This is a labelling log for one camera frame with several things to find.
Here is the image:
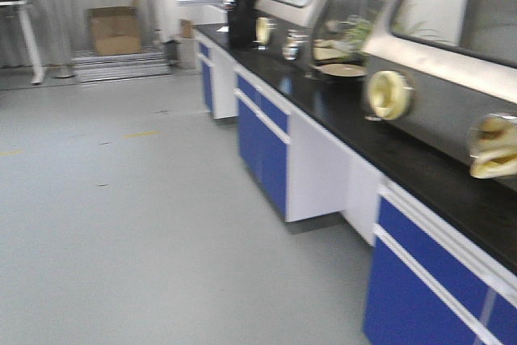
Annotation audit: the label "yellow glove port right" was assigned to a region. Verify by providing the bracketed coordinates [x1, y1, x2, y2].
[469, 112, 516, 179]

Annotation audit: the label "small cardboard box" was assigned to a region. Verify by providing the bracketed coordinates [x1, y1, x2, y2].
[179, 19, 194, 39]

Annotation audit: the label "large cardboard box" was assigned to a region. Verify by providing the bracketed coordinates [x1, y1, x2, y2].
[87, 0, 142, 56]

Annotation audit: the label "yellow glove port near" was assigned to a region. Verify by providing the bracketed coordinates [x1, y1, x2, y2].
[366, 70, 414, 120]

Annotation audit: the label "black bag on bench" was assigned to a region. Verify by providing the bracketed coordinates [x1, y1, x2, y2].
[227, 0, 258, 48]

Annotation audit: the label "yellow glove port far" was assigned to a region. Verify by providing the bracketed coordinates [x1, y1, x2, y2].
[255, 16, 275, 46]

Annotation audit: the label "steel glove box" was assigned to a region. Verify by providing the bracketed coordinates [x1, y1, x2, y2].
[258, 0, 516, 163]

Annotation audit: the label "yellow glove port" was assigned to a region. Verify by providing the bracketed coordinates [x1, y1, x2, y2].
[366, 70, 414, 120]
[469, 112, 516, 179]
[255, 16, 275, 46]

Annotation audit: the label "white standing desk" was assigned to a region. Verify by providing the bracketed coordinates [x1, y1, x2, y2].
[1, 0, 45, 85]

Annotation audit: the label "blue white lab bench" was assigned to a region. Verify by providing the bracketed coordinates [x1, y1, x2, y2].
[195, 24, 516, 344]

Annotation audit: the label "steel floor gratings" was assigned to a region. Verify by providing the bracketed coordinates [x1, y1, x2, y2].
[72, 46, 171, 84]

